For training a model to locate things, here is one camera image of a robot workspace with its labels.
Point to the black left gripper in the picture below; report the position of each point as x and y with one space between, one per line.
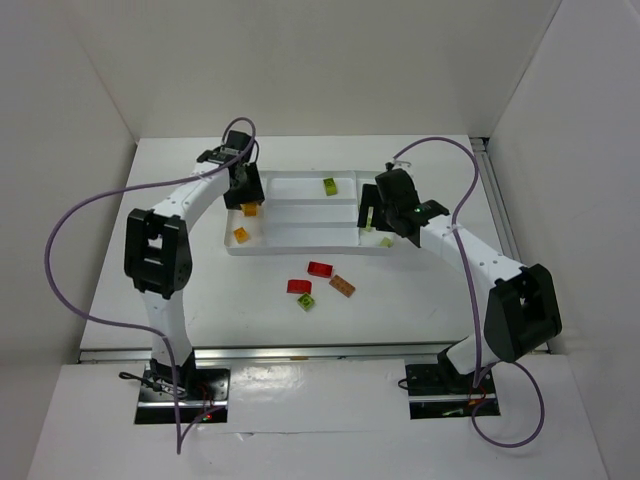
245 191

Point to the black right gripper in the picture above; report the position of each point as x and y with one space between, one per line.
370 211

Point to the orange lego plate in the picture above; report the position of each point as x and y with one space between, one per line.
250 210

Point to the small orange square lego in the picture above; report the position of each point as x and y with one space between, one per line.
241 235

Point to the light green lego block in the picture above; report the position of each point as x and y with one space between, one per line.
369 219

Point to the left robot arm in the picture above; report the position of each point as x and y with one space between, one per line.
157 250

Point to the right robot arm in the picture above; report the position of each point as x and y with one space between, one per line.
514 307

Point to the light green lego tray corner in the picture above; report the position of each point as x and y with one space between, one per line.
386 242

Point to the white divided sorting tray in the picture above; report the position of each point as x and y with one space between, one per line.
297 217

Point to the red rectangular lego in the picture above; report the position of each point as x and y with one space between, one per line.
319 269

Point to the brown flat lego plate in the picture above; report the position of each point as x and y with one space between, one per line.
342 286

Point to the red curved lego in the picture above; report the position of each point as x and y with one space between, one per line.
299 286

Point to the small green lego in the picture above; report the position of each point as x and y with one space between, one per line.
306 302

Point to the right side aluminium rail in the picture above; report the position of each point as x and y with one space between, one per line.
494 227

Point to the aluminium rail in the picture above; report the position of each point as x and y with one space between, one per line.
282 353
494 227

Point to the front aluminium rail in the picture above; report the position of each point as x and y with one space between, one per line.
282 353

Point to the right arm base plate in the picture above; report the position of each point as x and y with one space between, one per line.
431 397

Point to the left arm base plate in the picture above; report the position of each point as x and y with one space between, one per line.
208 398

